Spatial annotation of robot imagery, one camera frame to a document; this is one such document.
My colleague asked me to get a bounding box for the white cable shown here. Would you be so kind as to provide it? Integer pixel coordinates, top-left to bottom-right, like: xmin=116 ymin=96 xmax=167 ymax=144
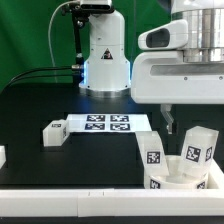
xmin=47 ymin=0 xmax=81 ymax=84

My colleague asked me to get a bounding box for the white L-shaped fence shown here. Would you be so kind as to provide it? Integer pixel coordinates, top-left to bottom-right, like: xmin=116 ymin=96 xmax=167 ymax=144
xmin=0 ymin=163 xmax=224 ymax=217

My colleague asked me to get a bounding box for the black camera stand pole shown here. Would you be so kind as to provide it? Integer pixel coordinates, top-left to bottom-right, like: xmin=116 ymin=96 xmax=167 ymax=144
xmin=62 ymin=2 xmax=89 ymax=65

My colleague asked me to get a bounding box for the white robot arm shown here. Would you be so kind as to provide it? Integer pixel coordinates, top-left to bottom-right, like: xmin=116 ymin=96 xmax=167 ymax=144
xmin=80 ymin=0 xmax=224 ymax=128

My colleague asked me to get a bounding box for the black cable upper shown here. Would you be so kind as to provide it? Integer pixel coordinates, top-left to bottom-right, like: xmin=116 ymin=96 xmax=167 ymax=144
xmin=6 ymin=65 xmax=84 ymax=88

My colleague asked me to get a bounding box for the black camera on stand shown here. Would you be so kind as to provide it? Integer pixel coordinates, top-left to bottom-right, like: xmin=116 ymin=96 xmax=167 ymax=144
xmin=80 ymin=0 xmax=114 ymax=14

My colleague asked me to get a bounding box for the black cable lower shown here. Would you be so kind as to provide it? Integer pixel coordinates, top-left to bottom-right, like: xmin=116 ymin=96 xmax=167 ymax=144
xmin=0 ymin=73 xmax=83 ymax=96

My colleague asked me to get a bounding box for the black cable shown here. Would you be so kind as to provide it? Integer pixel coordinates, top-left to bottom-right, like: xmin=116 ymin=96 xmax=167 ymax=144
xmin=0 ymin=73 xmax=83 ymax=96
xmin=6 ymin=65 xmax=84 ymax=88

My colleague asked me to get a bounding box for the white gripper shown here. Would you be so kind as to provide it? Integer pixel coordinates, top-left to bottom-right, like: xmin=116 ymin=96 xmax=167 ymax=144
xmin=131 ymin=51 xmax=224 ymax=134

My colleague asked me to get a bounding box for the white round stool seat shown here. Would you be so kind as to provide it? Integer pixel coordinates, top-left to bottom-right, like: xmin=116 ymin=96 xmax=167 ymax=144
xmin=144 ymin=155 xmax=208 ymax=189

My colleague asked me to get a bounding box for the white marker sheet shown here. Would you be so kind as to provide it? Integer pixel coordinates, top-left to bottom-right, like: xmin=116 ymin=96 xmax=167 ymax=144
xmin=67 ymin=114 xmax=151 ymax=133

